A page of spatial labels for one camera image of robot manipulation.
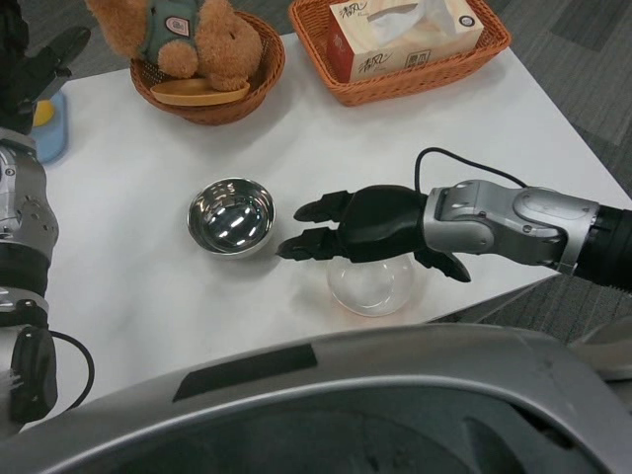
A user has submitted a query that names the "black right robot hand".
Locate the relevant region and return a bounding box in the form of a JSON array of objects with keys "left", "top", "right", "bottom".
[{"left": 277, "top": 184, "right": 472, "bottom": 283}]

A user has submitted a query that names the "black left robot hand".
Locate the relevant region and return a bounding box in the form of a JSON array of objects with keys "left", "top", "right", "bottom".
[{"left": 0, "top": 0, "right": 93, "bottom": 135}]

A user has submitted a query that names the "clear plastic bowl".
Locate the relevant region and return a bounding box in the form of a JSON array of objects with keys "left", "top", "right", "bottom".
[{"left": 326, "top": 252, "right": 417, "bottom": 318}]

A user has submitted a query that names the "stainless steel bowl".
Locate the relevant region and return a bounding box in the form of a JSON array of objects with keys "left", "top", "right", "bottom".
[{"left": 187, "top": 178, "right": 278, "bottom": 261}]

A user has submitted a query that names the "yellow plastic cup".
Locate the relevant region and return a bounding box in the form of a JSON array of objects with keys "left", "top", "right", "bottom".
[{"left": 31, "top": 98, "right": 55, "bottom": 127}]

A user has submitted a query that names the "blue plate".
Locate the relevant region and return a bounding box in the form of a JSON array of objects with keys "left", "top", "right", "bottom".
[{"left": 33, "top": 90, "right": 68, "bottom": 165}]

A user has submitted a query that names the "rectangular wicker basket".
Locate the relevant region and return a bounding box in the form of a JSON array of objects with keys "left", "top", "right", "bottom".
[{"left": 287, "top": 0, "right": 513, "bottom": 108}]

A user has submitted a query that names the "tissue box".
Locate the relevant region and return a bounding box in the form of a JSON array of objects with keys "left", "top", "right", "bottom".
[{"left": 327, "top": 0, "right": 486, "bottom": 85}]

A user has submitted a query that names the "wooden plate in basket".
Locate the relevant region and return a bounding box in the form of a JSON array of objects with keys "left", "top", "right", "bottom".
[{"left": 149, "top": 78, "right": 253, "bottom": 107}]

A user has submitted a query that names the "silver robot chest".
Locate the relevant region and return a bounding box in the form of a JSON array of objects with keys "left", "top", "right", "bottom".
[{"left": 0, "top": 323, "right": 632, "bottom": 474}]

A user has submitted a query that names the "round wicker basket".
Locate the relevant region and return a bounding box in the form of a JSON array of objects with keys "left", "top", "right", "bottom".
[{"left": 128, "top": 10, "right": 287, "bottom": 126}]

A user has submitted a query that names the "brown teddy bear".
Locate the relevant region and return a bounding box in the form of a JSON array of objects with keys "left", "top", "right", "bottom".
[{"left": 85, "top": 0, "right": 264, "bottom": 93}]

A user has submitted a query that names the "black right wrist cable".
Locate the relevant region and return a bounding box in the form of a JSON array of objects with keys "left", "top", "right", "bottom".
[{"left": 414, "top": 146, "right": 528, "bottom": 195}]

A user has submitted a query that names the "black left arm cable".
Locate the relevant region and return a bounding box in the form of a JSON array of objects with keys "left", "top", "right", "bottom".
[{"left": 47, "top": 330, "right": 96, "bottom": 412}]

